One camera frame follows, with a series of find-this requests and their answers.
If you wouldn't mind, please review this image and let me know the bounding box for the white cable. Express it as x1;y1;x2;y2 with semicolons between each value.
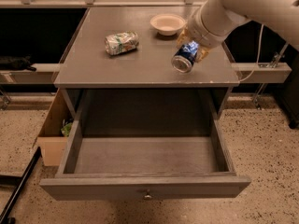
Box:
238;23;266;83

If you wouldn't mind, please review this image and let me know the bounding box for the green snack bag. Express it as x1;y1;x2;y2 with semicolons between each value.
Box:
61;119;73;137

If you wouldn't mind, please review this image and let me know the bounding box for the blue pepsi can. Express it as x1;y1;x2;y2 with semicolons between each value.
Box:
171;41;199;73

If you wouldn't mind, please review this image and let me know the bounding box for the black metal stand leg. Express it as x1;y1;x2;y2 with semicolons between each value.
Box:
0;147;41;224

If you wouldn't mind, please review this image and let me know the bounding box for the white paper bowl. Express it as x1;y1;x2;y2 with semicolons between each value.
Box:
149;14;186;36

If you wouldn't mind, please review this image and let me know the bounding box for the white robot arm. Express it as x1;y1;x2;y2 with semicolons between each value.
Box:
177;0;299;61

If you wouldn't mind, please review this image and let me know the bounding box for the grey wooden cabinet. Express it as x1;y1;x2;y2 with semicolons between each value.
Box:
54;7;238;120

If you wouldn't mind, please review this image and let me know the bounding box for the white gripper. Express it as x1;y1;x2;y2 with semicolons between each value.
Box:
177;7;234;63

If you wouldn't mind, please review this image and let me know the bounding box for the black object on rail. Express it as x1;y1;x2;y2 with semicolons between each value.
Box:
0;56;36;72

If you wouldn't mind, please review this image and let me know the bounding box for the green and white soda can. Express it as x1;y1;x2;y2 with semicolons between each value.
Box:
105;31;139;56

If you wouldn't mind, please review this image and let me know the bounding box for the brown cardboard box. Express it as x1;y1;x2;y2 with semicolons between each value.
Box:
36;90;72;166

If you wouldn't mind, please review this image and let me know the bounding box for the grey open drawer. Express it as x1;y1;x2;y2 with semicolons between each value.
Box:
39;89;251;202

